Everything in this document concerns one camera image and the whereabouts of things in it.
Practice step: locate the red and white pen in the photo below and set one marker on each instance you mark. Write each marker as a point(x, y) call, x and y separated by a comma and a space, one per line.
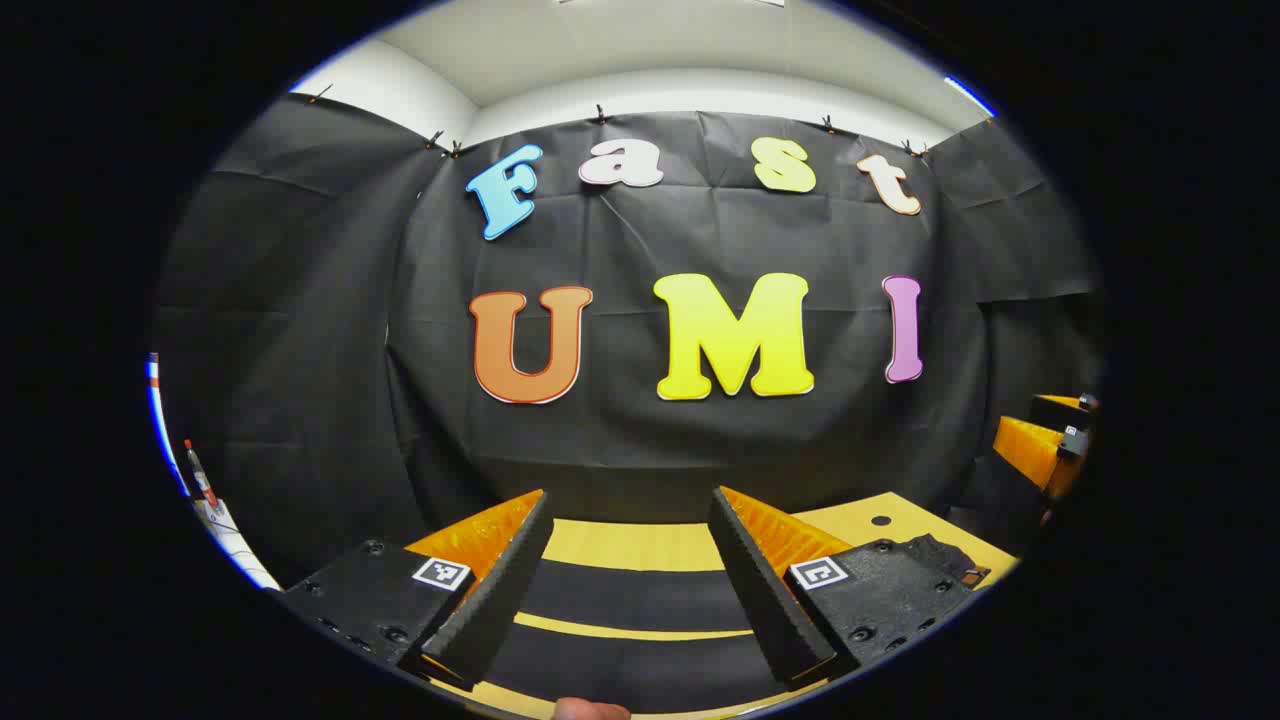
point(200, 478)

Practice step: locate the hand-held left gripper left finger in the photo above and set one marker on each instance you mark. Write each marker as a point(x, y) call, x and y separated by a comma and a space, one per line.
point(500, 600)

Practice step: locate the dark grey jeans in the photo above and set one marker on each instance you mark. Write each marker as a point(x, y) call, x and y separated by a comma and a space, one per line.
point(630, 595)

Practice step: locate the black backdrop cloth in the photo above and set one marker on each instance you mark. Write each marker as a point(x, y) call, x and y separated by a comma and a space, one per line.
point(640, 240)

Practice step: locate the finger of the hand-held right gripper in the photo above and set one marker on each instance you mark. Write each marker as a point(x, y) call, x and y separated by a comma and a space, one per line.
point(1060, 413)
point(1030, 450)

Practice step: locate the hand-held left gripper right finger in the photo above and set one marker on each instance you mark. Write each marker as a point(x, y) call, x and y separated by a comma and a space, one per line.
point(760, 600)

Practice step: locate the white printed sheet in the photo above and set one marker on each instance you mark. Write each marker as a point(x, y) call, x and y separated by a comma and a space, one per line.
point(235, 545)

